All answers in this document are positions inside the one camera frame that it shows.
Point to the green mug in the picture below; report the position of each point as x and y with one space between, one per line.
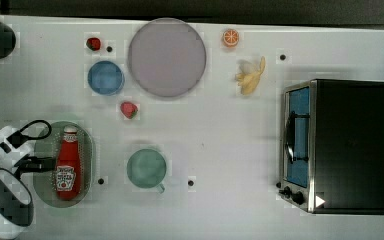
146 169

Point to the pink strawberry toy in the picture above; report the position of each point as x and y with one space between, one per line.
128 109

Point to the red felt ketchup bottle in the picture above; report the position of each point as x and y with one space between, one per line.
68 167

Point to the green oval strainer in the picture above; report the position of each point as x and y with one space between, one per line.
45 183

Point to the large grey round plate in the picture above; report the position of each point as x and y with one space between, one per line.
167 57

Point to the peeled banana toy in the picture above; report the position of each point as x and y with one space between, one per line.
249 76

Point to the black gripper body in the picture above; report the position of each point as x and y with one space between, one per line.
33 164

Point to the orange slice toy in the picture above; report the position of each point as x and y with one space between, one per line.
230 38

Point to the dark red strawberry toy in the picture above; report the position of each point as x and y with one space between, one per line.
93 43

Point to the small blue bowl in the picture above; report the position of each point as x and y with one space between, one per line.
105 78

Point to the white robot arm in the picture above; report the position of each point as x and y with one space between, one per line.
16 158

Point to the silver toaster oven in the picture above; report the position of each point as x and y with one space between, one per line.
332 147

